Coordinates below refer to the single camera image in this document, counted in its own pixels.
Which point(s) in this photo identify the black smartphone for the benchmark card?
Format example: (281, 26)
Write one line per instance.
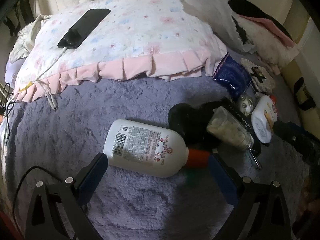
(82, 27)

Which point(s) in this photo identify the small white bottle orange cap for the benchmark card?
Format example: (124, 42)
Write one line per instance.
(262, 122)

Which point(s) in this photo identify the clear jar of white pellets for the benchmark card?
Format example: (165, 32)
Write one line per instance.
(230, 127)

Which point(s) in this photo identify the white ruffled cloth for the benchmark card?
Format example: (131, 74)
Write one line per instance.
(22, 42)

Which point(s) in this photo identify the purple fluffy blanket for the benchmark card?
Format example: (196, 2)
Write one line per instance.
(100, 105)

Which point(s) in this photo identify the pink ruffled blanket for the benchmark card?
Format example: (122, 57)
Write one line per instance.
(137, 30)

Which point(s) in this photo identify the black fuzzy object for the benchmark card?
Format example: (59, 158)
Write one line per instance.
(182, 120)

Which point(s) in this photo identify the cream pouch with dark bow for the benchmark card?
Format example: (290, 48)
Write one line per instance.
(262, 82)

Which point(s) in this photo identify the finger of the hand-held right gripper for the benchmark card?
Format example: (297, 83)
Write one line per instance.
(302, 142)

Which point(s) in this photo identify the white lotion bottle orange cap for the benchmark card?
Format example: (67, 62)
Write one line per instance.
(145, 145)

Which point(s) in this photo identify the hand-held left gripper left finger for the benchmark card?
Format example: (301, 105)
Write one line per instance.
(91, 180)

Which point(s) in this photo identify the clear bag with black print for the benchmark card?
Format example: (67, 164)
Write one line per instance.
(212, 10)

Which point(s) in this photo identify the blue snack packet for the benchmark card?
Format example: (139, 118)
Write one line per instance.
(232, 72)

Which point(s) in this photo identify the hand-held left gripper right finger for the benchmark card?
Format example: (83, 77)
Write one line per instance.
(222, 180)

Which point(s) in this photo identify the black pen with white print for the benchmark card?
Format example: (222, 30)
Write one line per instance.
(240, 116)

